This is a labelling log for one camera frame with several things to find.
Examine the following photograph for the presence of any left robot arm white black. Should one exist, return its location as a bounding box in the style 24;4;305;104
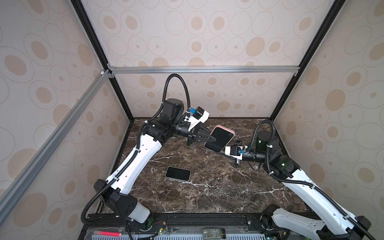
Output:
94;99;216;224

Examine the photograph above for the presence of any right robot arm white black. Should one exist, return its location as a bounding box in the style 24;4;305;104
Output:
225;131;373;240

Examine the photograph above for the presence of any green circuit board module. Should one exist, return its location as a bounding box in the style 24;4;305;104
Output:
202;228;226;240

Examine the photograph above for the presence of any pink marker pen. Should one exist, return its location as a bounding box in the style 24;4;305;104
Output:
94;231;122;237

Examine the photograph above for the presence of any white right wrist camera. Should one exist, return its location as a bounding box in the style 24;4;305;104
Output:
225;146;244;157

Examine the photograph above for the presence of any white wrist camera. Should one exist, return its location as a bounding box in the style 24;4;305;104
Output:
185;107;209;131
225;146;244;157

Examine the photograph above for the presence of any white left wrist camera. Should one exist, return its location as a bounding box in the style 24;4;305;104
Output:
185;107;209;131

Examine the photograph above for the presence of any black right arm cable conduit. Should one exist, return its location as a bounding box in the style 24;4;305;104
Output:
245;119;377;240

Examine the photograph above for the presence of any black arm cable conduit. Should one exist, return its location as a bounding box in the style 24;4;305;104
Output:
245;119;377;240
80;73;192;226

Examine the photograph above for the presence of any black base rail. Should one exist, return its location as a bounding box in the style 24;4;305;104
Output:
85;213;289;234

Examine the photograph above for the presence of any silver aluminium rail back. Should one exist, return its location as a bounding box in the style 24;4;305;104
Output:
111;66;300;75

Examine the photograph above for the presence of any silver aluminium rail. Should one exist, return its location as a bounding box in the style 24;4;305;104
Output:
1;69;112;224
111;66;300;75

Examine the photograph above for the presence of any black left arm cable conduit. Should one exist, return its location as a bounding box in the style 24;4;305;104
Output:
80;73;192;226

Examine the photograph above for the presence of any black corner frame post left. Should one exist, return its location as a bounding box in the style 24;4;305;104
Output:
69;0;135;122

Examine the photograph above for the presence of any black corner frame post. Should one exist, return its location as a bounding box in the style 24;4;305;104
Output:
69;0;135;122
269;0;347;121

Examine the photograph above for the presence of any black corner frame post right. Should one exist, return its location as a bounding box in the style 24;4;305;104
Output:
269;0;347;121

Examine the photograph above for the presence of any silver aluminium rail left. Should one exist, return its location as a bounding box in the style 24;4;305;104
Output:
1;69;112;224

